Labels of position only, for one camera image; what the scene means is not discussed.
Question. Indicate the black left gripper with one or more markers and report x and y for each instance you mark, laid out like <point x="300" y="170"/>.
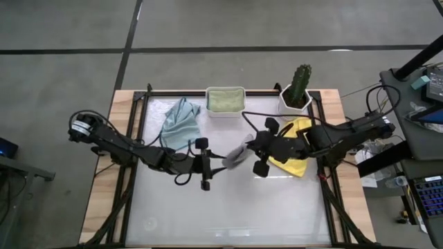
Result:
<point x="183" y="164"/>

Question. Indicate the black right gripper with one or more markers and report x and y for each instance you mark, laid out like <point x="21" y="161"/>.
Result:
<point x="284" y="147"/>

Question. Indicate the grey microfiber towel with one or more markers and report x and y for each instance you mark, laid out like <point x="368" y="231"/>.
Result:
<point x="235" y="157"/>

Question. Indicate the green microfiber towel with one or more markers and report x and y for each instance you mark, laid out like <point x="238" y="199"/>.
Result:
<point x="226" y="101"/>

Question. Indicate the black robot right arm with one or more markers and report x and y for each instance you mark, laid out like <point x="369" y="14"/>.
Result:
<point x="346" y="133"/>

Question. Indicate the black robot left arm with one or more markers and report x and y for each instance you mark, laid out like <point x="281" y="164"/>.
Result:
<point x="114" y="141"/>

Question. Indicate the yellow microfiber towel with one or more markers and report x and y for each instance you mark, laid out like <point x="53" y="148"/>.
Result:
<point x="294" y="169"/>

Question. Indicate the light blue microfiber towel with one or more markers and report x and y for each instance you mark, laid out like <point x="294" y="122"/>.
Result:
<point x="180" y="128"/>

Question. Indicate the white plastic bin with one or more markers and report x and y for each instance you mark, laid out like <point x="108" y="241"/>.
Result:
<point x="226" y="115"/>

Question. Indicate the green cactus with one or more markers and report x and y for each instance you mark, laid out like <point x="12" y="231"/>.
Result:
<point x="299" y="86"/>

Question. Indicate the white paper sheet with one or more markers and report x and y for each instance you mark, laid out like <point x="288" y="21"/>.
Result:
<point x="368" y="173"/>

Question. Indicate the black desk leg bar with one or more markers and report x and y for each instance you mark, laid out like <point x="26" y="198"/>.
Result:
<point x="384" y="159"/>

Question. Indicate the clear plastic bottle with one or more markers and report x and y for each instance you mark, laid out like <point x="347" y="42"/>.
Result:
<point x="398" y="181"/>

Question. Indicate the grey side desk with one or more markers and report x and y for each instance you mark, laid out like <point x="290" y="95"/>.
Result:
<point x="406" y="138"/>

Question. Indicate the teal box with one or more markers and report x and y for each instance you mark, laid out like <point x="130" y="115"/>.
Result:
<point x="420" y="82"/>

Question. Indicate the blue tablet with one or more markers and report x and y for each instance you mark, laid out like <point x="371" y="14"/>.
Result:
<point x="431" y="117"/>

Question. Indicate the backlit keyboard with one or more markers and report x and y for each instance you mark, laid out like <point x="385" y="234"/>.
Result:
<point x="431" y="197"/>

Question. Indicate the black pole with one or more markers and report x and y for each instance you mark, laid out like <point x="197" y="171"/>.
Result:
<point x="418" y="58"/>

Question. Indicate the black electronic device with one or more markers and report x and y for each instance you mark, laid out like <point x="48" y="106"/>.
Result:
<point x="435" y="86"/>

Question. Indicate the grey metal table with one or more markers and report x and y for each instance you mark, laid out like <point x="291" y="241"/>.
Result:
<point x="20" y="169"/>

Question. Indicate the black device with blue light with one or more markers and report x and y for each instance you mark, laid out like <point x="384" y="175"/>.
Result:
<point x="7" y="148"/>

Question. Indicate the black frame clamp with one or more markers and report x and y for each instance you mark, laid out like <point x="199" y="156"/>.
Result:
<point x="149" y="87"/>
<point x="277" y="86"/>

